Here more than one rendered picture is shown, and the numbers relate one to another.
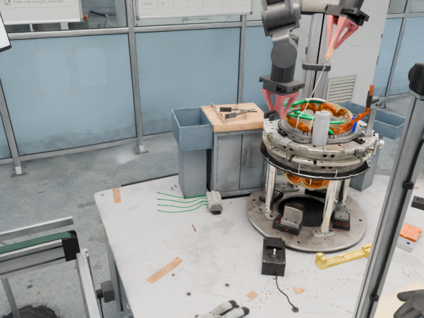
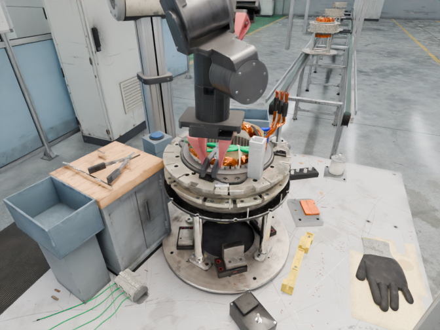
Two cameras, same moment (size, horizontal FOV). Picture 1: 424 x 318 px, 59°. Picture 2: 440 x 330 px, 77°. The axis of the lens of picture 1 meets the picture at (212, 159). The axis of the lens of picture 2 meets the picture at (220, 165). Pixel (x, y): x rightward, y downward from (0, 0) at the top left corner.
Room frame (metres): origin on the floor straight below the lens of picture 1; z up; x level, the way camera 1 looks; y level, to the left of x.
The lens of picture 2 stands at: (0.59, 0.12, 1.45)
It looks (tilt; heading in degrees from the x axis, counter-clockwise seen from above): 33 degrees down; 317
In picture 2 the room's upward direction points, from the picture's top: straight up
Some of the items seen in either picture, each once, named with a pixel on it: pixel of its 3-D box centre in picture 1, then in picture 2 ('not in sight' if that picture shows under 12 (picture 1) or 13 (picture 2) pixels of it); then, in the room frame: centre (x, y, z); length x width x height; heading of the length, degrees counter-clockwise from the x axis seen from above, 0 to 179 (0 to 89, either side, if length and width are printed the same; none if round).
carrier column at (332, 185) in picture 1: (328, 205); (266, 226); (0.90, -0.34, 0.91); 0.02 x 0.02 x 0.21
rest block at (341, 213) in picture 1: (341, 212); (260, 220); (0.98, -0.41, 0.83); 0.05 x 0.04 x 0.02; 164
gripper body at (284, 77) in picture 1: (282, 72); (212, 105); (0.92, -0.17, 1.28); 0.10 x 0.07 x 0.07; 37
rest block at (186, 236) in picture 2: (270, 193); (186, 236); (1.08, -0.20, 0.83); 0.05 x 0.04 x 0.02; 138
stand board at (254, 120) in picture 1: (235, 116); (109, 169); (1.22, -0.08, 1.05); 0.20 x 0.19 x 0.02; 104
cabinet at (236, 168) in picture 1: (233, 153); (120, 211); (1.22, -0.08, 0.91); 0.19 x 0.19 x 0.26; 14
